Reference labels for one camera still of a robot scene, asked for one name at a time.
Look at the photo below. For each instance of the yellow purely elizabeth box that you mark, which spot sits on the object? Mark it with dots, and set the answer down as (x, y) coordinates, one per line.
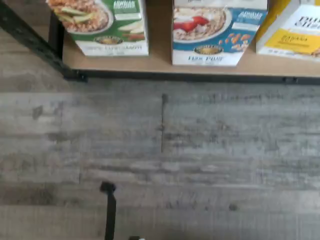
(287, 37)

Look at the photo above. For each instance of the blue and white cereal box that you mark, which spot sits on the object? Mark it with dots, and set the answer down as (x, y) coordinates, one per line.
(212, 37)

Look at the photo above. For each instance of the green oatmeal cereal box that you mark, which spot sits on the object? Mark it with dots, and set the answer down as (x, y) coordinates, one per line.
(100, 25)

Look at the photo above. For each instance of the black metal shelving rack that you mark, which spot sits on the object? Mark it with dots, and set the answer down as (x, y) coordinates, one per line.
(175, 76)

